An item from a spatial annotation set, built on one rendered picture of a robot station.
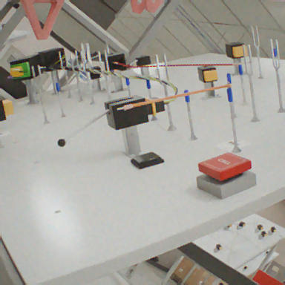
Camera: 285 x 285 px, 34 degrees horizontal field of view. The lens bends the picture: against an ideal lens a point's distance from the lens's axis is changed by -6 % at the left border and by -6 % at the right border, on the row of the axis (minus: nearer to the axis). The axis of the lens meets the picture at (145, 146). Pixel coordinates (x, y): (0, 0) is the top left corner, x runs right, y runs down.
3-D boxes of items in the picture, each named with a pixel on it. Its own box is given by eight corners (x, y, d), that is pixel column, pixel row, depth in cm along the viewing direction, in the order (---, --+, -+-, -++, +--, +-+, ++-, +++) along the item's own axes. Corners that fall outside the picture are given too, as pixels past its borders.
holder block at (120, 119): (107, 125, 79) (103, 102, 78) (139, 117, 81) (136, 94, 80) (116, 130, 76) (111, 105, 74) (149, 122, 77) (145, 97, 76)
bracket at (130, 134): (122, 152, 82) (116, 123, 80) (135, 148, 82) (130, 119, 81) (131, 159, 77) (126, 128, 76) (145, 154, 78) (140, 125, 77)
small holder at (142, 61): (125, 79, 155) (122, 60, 153) (148, 73, 158) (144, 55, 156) (131, 80, 151) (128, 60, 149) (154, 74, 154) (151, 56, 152)
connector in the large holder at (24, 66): (31, 75, 136) (28, 61, 134) (27, 77, 133) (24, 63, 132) (14, 79, 137) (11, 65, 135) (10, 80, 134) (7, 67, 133)
